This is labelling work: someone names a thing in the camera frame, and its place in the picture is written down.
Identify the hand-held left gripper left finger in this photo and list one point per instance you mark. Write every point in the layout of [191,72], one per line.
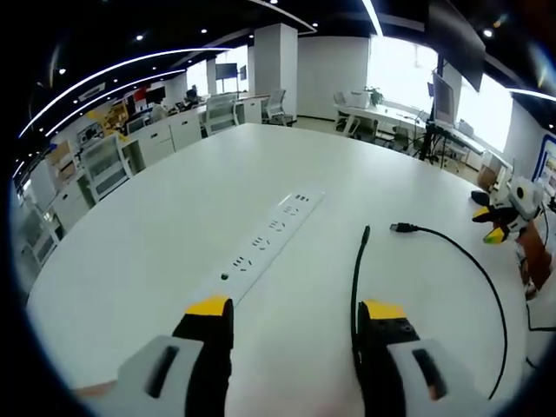
[204,330]

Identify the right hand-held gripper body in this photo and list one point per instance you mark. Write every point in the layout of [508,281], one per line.
[521,197]

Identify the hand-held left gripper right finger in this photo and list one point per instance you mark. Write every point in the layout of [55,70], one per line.
[382,334]

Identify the white power strip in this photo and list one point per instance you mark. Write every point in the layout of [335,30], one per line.
[269,247]

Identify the person's left hand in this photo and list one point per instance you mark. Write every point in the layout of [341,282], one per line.
[97,389]

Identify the small black object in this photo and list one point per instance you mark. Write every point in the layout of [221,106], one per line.
[480,196]

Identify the blue framed board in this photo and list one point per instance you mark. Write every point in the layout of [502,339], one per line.
[548,167]

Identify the brown cardboard box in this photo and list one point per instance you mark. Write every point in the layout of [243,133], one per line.
[490,171]

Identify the black tripod stand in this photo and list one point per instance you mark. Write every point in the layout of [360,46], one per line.
[432,143]

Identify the white table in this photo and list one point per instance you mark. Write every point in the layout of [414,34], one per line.
[174,226]

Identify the computer monitor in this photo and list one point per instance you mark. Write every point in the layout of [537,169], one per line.
[444,102]

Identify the white window desk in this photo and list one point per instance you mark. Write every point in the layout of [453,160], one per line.
[382,116]

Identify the green potted plant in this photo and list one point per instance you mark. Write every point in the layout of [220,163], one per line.
[374,95]

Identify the large black hanging screen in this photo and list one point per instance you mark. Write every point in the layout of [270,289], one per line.
[460,43]

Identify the white mesh office chair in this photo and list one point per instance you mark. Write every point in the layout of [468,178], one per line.
[106,167]

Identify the row of white desks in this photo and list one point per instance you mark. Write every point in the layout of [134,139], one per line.
[167,130]

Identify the white square pillar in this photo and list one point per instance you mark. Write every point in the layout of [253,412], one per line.
[276,74]

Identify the black screen on stand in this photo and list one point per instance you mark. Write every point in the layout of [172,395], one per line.
[227,71]

